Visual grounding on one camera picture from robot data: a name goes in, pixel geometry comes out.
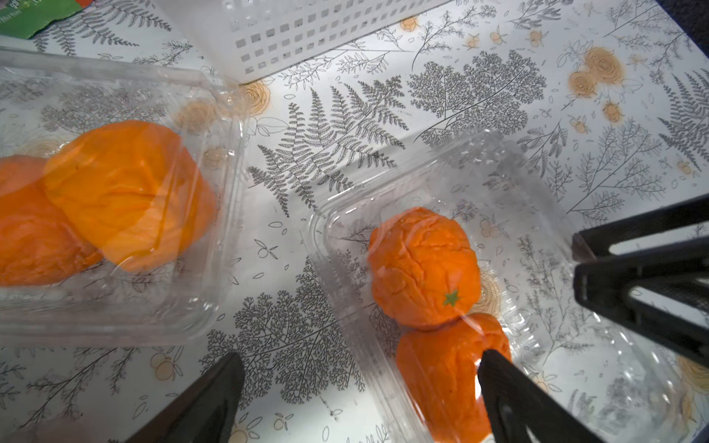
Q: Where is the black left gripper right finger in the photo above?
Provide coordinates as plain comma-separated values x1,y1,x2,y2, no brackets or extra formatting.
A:
477,349,602,443

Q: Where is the orange fruit three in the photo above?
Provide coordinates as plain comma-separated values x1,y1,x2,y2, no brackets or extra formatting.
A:
367,207,482,330

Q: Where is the orange fruit one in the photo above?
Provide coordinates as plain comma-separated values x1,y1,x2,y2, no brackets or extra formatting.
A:
42,120,218,272

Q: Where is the orange fruit two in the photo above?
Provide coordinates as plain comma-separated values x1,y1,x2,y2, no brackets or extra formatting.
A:
1,155,103,287

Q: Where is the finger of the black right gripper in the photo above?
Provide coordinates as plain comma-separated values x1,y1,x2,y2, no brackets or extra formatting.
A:
572,194,708,262
573,237,708,367

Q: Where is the orange fruit four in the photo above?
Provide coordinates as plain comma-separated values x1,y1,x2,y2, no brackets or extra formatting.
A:
396,313,511,442

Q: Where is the floral patterned table cloth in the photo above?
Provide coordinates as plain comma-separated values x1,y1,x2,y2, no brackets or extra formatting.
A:
1,1,708,442

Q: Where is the green red snack packet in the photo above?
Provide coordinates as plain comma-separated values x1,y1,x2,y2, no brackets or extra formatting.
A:
0,0,93,40

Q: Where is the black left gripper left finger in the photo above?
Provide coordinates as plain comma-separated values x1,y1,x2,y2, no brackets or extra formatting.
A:
127,352,245,443

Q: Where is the white plastic perforated basket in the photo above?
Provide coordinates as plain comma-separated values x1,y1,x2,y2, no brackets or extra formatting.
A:
155,0,442,83

